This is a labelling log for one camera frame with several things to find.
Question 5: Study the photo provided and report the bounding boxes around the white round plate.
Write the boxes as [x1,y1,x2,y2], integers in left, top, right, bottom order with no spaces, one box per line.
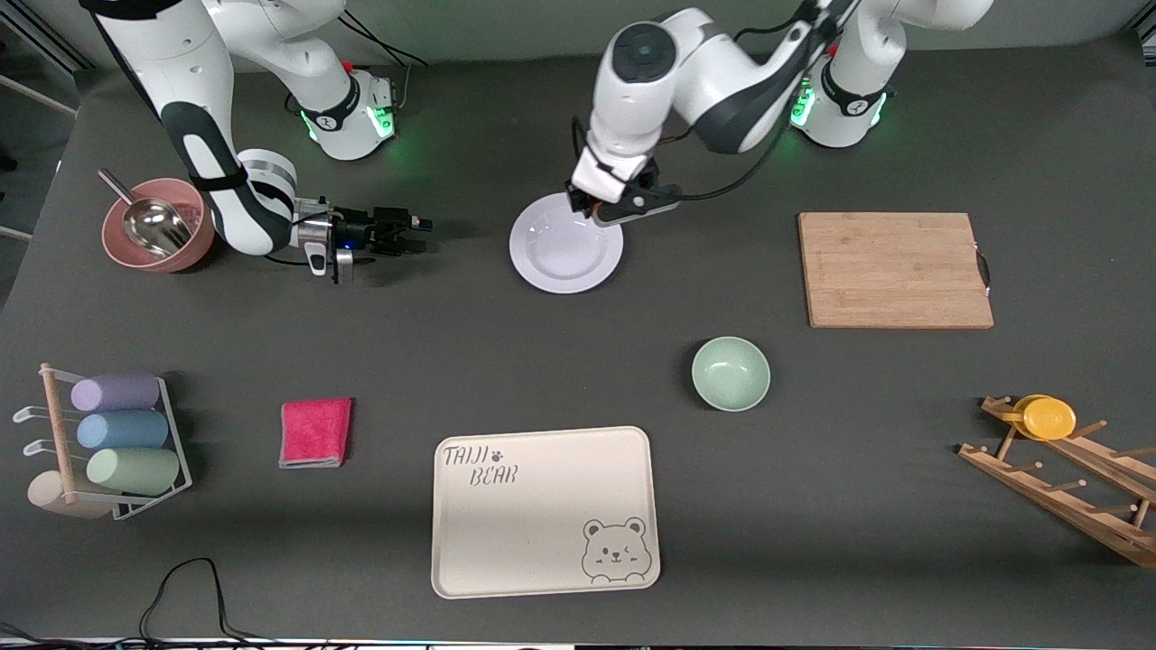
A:
[508,191,625,295]

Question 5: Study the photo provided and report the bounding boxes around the pink bowl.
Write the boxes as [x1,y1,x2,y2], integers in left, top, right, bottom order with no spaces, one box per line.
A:
[101,177,217,274]

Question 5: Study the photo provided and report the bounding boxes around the mint green bowl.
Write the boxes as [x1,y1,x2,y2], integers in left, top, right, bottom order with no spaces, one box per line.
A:
[691,336,772,413]

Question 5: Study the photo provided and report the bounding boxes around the pink folded cloth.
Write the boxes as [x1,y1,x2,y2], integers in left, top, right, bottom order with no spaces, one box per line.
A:
[278,397,354,469]

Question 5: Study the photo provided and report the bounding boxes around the metal scoop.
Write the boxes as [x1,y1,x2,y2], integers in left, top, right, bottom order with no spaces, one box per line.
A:
[98,168,193,258]

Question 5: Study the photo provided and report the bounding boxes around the wooden cutting board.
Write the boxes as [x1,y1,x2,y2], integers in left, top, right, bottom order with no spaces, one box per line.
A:
[797,212,995,330]

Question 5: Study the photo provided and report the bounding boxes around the purple cup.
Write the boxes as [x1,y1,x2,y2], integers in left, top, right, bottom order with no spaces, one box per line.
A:
[70,373,162,413]

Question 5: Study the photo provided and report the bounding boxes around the cream bear print tray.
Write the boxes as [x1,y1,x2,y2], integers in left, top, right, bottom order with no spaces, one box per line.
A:
[432,425,661,600]

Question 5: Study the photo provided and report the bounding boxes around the blue cup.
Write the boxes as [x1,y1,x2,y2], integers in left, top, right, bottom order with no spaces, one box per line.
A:
[76,411,170,450]

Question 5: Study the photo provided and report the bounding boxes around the green cup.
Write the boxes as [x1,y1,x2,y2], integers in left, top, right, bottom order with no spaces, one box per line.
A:
[86,447,181,496]

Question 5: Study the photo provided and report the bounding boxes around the beige cup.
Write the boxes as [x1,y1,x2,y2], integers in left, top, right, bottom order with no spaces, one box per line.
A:
[27,470,114,520]

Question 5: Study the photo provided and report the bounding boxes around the yellow mug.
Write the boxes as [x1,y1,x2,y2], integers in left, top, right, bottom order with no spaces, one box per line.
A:
[1001,395,1077,441]

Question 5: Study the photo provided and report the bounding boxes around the wooden mug rack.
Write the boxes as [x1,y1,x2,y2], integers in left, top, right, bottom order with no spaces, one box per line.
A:
[957,395,1156,570]

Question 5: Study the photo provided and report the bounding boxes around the black right base cables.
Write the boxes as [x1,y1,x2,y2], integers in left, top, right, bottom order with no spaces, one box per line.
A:
[339,9,427,69]

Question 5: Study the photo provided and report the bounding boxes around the black floor cable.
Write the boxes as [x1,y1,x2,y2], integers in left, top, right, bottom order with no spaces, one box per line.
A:
[0,557,308,650]

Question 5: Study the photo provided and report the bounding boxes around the white wire cup rack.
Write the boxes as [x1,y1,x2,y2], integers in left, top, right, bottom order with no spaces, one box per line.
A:
[13,363,193,522]

